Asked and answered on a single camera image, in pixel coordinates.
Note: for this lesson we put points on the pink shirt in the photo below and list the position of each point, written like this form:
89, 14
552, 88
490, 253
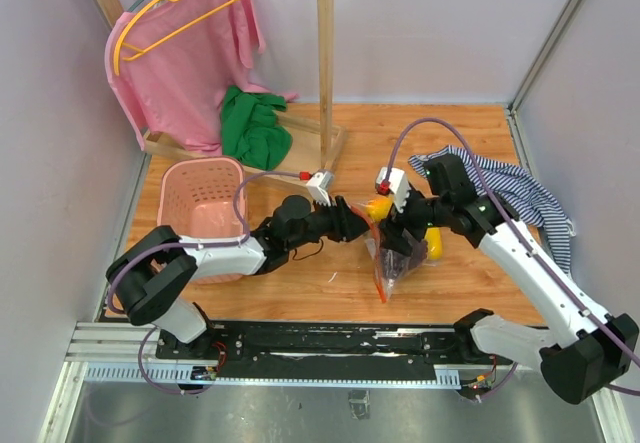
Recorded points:
187, 110

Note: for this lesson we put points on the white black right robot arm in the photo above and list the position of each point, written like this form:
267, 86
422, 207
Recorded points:
583, 347

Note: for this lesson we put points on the wooden clothes rack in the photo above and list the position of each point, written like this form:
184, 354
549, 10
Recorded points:
315, 141

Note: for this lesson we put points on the blue white striped cloth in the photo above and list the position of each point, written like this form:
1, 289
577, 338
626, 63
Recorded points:
535, 205

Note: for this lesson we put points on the aluminium frame post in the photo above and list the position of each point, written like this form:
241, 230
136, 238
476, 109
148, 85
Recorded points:
560, 26

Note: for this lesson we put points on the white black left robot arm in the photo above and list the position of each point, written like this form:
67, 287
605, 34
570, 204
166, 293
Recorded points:
149, 278

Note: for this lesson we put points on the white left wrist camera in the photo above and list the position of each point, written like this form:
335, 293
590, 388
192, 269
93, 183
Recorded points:
317, 185

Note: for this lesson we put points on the yellow clothes hanger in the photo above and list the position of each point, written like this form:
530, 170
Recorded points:
187, 39

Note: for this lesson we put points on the green cloth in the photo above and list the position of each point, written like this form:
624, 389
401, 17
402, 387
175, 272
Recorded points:
250, 131

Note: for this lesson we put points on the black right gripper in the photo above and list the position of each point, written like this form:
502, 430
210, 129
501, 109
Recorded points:
393, 229

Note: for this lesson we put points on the clear zip top bag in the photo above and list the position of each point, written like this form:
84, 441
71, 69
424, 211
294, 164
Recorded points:
373, 245

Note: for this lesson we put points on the orange yellow fake mango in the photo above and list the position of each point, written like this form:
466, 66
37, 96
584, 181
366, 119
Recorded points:
378, 208

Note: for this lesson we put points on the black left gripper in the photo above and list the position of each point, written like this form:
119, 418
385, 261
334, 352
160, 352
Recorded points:
346, 224

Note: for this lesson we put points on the yellow fake lemon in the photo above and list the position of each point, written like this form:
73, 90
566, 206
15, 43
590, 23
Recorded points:
434, 243

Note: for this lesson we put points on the dark purple fake grapes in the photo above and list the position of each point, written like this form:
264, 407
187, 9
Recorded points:
392, 266

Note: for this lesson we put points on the pink plastic basket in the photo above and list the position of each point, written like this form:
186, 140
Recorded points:
197, 198

